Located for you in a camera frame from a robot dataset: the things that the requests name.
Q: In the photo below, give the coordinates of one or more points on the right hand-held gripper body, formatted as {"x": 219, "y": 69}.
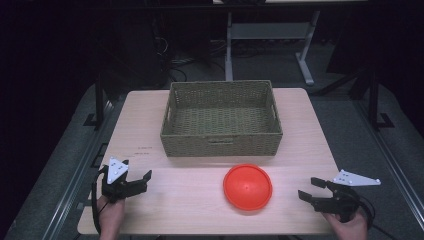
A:
{"x": 343, "y": 200}

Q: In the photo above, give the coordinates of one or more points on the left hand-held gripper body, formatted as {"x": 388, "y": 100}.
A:
{"x": 115, "y": 186}

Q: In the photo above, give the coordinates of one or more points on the person's right hand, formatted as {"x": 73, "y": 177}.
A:
{"x": 346, "y": 230}

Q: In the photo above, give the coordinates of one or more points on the person's left hand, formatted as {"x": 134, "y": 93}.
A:
{"x": 111, "y": 216}

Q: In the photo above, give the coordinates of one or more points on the orange plastic bowl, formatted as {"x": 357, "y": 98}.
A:
{"x": 247, "y": 187}

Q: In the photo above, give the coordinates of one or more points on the green woven basket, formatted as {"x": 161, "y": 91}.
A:
{"x": 220, "y": 120}

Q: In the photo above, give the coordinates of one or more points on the aluminium rail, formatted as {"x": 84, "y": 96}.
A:
{"x": 78, "y": 173}
{"x": 390, "y": 160}

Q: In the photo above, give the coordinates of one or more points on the black metal post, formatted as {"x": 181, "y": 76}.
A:
{"x": 373, "y": 103}
{"x": 99, "y": 103}

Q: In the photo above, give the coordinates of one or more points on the grey metal desk frame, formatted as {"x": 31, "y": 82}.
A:
{"x": 266, "y": 31}

